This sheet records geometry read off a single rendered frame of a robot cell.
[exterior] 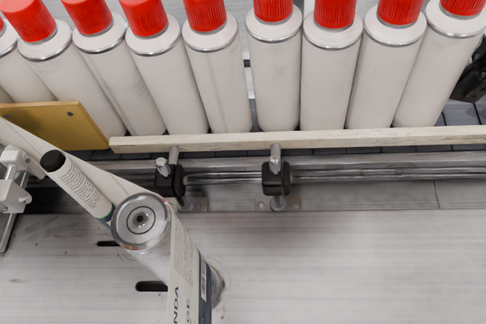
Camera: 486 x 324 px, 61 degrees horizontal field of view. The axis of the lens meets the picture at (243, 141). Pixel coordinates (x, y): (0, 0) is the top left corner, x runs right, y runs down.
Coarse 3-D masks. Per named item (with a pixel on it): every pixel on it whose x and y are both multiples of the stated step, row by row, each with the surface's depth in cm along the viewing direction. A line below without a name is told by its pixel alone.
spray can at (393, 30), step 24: (384, 0) 32; (408, 0) 31; (384, 24) 34; (408, 24) 33; (360, 48) 37; (384, 48) 35; (408, 48) 34; (360, 72) 39; (384, 72) 37; (408, 72) 38; (360, 96) 41; (384, 96) 40; (360, 120) 44; (384, 120) 43
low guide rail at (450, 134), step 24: (120, 144) 47; (144, 144) 46; (168, 144) 46; (192, 144) 46; (216, 144) 46; (240, 144) 46; (264, 144) 45; (288, 144) 45; (312, 144) 45; (336, 144) 45; (360, 144) 45; (384, 144) 45; (408, 144) 45; (432, 144) 45
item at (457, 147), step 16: (256, 112) 51; (448, 112) 48; (464, 112) 48; (480, 112) 48; (256, 128) 50; (464, 144) 46; (480, 144) 46; (96, 160) 50; (112, 160) 50; (128, 160) 51
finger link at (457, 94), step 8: (472, 72) 40; (464, 80) 41; (472, 80) 41; (456, 88) 42; (464, 88) 42; (472, 88) 41; (480, 88) 41; (456, 96) 43; (464, 96) 42; (472, 96) 42; (480, 96) 42
